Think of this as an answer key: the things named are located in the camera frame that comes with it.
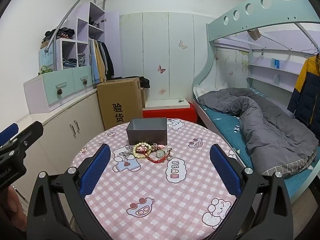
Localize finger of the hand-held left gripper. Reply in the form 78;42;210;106
0;123;19;146
0;121;44;167

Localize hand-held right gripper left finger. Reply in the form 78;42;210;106
26;144;111;240

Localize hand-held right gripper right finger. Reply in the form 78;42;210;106
209;144;293;240

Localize silver chain necklace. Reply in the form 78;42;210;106
119;145;137;159

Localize cream bead bracelet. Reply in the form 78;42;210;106
132;142;153;159

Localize grey metal box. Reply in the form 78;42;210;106
126;118;167;146

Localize red string jade bracelet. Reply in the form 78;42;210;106
144;149;168;163

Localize person's left hand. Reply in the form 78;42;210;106
0;185;28;232

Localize low white cabinet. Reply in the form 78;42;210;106
12;87;105;205

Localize teal bedsheet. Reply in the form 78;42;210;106
200;105;319;199

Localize pale green drawer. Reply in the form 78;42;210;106
72;66;92;93
43;70;75;105

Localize grey duvet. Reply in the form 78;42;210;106
197;88;319;176

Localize pink checked tablecloth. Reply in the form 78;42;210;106
71;118;244;240

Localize green plant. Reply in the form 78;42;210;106
38;65;54;76

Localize large cardboard box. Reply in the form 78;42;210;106
97;78;143;130

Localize red stool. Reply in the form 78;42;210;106
142;102;198;123

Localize light blue storage box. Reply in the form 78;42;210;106
39;47;54;73

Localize white pillow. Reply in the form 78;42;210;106
194;85;218;97

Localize folded jeans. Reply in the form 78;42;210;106
62;58;78;69

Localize white board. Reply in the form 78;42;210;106
145;99;192;110

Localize light blue shirt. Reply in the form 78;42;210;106
89;40;99;83

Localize black cloth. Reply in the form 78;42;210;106
139;76;151;89

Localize dark clothes pile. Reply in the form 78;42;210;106
42;27;75;42

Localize black hanging jacket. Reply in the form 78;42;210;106
101;42;115;80

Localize yellow and navy jacket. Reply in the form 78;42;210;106
287;54;320;133

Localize white stair cabinet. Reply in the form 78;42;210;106
24;2;106;114

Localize white wardrobe butterfly stickers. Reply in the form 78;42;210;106
119;12;218;105

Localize grey metal handrail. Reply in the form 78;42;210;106
46;0;107;53

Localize beige cloth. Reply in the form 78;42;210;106
247;28;263;41

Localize pale green bunk bed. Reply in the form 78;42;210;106
192;0;320;204

